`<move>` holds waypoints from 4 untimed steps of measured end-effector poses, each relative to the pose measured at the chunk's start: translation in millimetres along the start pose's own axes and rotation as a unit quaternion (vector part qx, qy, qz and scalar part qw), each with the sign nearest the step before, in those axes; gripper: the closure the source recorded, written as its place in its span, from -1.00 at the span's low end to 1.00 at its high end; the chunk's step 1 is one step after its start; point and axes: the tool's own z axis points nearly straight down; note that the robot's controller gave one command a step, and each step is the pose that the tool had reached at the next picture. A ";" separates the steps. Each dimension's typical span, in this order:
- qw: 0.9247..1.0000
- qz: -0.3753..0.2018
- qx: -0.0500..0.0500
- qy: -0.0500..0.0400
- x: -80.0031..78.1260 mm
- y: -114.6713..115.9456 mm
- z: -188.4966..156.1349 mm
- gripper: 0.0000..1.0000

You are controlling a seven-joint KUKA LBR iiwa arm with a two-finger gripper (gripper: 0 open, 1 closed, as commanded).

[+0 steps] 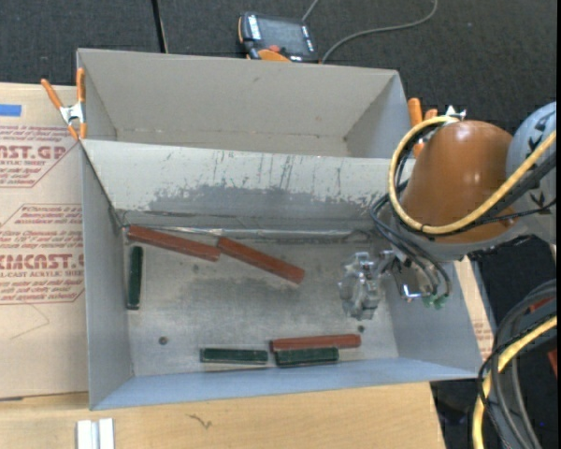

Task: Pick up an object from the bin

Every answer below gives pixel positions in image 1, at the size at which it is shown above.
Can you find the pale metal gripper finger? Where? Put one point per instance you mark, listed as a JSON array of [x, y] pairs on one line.
[[365, 304], [361, 269]]

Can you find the dark green flat block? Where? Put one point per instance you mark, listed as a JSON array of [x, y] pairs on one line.
[[134, 276], [234, 356], [306, 357]]

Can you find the grey metal bin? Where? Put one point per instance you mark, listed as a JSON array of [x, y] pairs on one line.
[[243, 297]]

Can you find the red-brown flat block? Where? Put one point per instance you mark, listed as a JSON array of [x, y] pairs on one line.
[[262, 260], [315, 342], [173, 242]]

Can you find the brown cardboard board, red print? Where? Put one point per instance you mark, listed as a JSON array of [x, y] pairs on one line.
[[37, 344]]

